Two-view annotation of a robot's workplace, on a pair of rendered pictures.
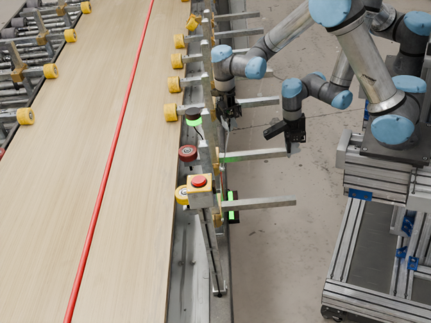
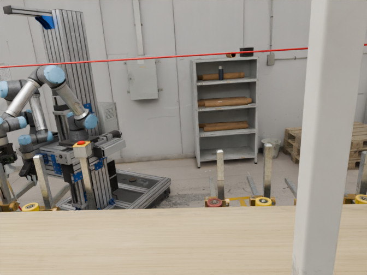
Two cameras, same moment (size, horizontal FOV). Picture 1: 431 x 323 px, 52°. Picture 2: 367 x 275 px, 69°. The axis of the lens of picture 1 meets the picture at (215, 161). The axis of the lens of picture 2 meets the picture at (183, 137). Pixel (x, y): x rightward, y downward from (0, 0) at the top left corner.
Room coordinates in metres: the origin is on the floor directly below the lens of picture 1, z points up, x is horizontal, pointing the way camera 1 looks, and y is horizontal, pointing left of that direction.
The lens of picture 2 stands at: (0.39, 1.44, 1.65)
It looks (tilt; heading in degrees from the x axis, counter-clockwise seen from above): 17 degrees down; 269
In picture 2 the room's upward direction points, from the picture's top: 4 degrees counter-clockwise
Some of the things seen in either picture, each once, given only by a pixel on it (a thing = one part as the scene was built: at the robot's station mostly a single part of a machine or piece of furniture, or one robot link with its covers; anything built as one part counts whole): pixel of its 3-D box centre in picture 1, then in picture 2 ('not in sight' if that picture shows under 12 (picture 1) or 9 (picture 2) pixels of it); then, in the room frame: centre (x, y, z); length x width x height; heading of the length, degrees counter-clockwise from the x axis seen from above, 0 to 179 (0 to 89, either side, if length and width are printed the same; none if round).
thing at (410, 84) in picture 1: (404, 97); (76, 119); (1.19, -0.64, 1.21); 0.13 x 0.12 x 0.14; 145
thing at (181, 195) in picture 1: (186, 201); (32, 214); (1.23, 0.13, 0.85); 0.08 x 0.08 x 0.11
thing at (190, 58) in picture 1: (221, 54); not in sight; (2.21, -0.12, 0.95); 0.50 x 0.04 x 0.04; 85
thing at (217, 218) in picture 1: (215, 210); (47, 211); (1.20, 0.03, 0.81); 0.14 x 0.06 x 0.05; 175
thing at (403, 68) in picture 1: (412, 57); (37, 129); (1.63, -0.89, 1.09); 0.15 x 0.15 x 0.10
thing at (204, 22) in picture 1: (210, 61); not in sight; (2.17, -0.05, 0.93); 0.04 x 0.04 x 0.48; 85
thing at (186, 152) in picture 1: (189, 159); not in sight; (1.48, 0.11, 0.85); 0.08 x 0.08 x 0.11
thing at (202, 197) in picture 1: (201, 191); (82, 150); (0.92, 0.05, 1.18); 0.07 x 0.07 x 0.08; 85
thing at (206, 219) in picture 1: (211, 249); (90, 192); (0.92, 0.05, 0.93); 0.05 x 0.05 x 0.45; 85
